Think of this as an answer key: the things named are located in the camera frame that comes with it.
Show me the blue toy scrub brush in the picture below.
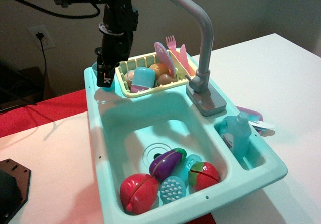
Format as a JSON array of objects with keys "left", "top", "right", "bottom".
[{"left": 159, "top": 176, "right": 186, "bottom": 204}]

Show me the white wall outlet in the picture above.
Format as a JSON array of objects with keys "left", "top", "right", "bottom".
[{"left": 27, "top": 25, "right": 55, "bottom": 50}]

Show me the blue toy mug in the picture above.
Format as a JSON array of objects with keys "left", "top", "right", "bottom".
[{"left": 132, "top": 67, "right": 155, "bottom": 88}]

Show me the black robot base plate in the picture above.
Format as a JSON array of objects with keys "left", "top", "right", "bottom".
[{"left": 1, "top": 158, "right": 31, "bottom": 223}]

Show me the pink toy plate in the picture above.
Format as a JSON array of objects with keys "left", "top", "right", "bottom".
[{"left": 154, "top": 42, "right": 176, "bottom": 76}]

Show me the red toy apple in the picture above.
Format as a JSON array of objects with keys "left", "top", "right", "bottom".
[{"left": 120, "top": 173, "right": 159, "bottom": 214}]

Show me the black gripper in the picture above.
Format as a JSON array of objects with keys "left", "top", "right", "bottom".
[{"left": 95, "top": 31, "right": 133, "bottom": 87}]

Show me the purple toy plate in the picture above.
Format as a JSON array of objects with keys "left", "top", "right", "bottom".
[{"left": 236, "top": 106, "right": 263, "bottom": 121}]

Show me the blue toy soap bottle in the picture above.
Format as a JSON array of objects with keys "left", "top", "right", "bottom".
[{"left": 218, "top": 112, "right": 251, "bottom": 161}]

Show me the black power cable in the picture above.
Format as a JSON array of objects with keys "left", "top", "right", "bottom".
[{"left": 0, "top": 32, "right": 55, "bottom": 124}]

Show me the red toy strawberry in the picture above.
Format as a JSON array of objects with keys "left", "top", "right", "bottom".
[{"left": 188, "top": 162, "right": 220, "bottom": 192}]

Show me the translucent blue toy cup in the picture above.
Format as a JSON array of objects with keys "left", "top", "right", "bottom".
[{"left": 92, "top": 62, "right": 115, "bottom": 92}]

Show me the teal toy sink unit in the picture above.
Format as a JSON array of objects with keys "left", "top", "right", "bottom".
[{"left": 84, "top": 67, "right": 288, "bottom": 223}]

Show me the yellow dish rack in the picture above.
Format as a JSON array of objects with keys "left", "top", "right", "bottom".
[{"left": 116, "top": 50, "right": 197, "bottom": 98}]

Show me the pink toy knife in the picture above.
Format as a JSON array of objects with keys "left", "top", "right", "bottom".
[{"left": 180, "top": 44, "right": 190, "bottom": 75}]

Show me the white toy spoon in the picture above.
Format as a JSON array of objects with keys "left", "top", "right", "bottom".
[{"left": 249, "top": 120, "right": 275, "bottom": 131}]

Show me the orange toy food piece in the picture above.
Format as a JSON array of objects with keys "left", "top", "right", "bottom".
[{"left": 149, "top": 63, "right": 168, "bottom": 79}]

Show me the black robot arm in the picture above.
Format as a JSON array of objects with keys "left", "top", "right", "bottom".
[{"left": 15, "top": 0, "right": 139, "bottom": 88}]

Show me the pink toy cup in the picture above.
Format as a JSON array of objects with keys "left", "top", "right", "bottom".
[{"left": 130, "top": 84, "right": 149, "bottom": 93}]

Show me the tan toy food piece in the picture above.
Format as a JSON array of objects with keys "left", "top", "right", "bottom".
[{"left": 156, "top": 74, "right": 177, "bottom": 86}]

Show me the purple toy eggplant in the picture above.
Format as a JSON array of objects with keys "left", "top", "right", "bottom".
[{"left": 149, "top": 148, "right": 187, "bottom": 182}]

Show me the red cloth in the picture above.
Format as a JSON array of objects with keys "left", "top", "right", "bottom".
[{"left": 1, "top": 90, "right": 87, "bottom": 137}]

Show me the grey toy faucet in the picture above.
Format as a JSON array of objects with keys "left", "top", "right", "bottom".
[{"left": 171, "top": 0, "right": 227, "bottom": 116}]

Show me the pink toy fork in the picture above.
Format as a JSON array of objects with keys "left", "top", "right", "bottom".
[{"left": 166, "top": 35, "right": 180, "bottom": 60}]

